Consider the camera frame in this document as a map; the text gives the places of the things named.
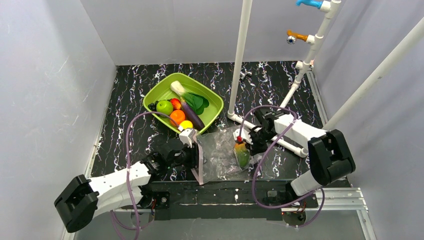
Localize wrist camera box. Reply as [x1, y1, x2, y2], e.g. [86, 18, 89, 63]
[232, 128, 252, 144]
[178, 128, 198, 148]

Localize white PVC pipe frame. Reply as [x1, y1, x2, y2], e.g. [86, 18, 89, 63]
[226, 0, 424, 159]

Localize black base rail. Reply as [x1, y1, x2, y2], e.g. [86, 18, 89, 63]
[138, 180, 320, 221]

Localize clear zip top bag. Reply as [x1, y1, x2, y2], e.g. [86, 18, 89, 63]
[192, 126, 262, 185]

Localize orange green fake mango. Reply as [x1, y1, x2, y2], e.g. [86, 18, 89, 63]
[234, 142, 250, 169]

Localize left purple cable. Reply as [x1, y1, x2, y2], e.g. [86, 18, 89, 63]
[109, 111, 183, 240]

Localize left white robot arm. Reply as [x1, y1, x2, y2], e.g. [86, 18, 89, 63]
[54, 143, 203, 233]

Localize green fake leaf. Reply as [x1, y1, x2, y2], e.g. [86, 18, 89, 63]
[170, 81, 210, 115]

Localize green fake apple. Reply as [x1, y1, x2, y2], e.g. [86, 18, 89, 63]
[156, 100, 174, 116]

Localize purple fake eggplant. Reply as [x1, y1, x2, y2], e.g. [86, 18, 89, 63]
[181, 101, 205, 131]

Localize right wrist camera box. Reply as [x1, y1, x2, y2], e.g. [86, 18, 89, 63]
[232, 128, 252, 144]

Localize fake purple grapes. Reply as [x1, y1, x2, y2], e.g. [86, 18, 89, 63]
[147, 101, 159, 112]

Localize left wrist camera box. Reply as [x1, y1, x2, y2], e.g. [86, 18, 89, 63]
[178, 128, 198, 148]

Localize small metal fitting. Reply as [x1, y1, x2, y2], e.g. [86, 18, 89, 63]
[239, 71, 252, 82]

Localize orange fake fruit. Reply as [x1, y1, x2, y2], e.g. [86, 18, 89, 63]
[169, 109, 186, 125]

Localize orange faucet handle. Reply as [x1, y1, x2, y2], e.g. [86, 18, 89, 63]
[286, 29, 308, 45]

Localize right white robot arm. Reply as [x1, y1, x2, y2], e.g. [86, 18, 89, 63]
[251, 105, 356, 209]

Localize blue faucet handle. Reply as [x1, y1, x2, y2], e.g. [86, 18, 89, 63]
[295, 0, 323, 9]

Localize lime green plastic tray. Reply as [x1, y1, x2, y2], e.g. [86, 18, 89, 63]
[142, 72, 224, 134]

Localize yellow fake pepper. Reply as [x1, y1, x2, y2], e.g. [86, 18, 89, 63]
[179, 120, 194, 130]

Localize red fake fruit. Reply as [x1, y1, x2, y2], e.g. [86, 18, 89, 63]
[169, 98, 182, 111]

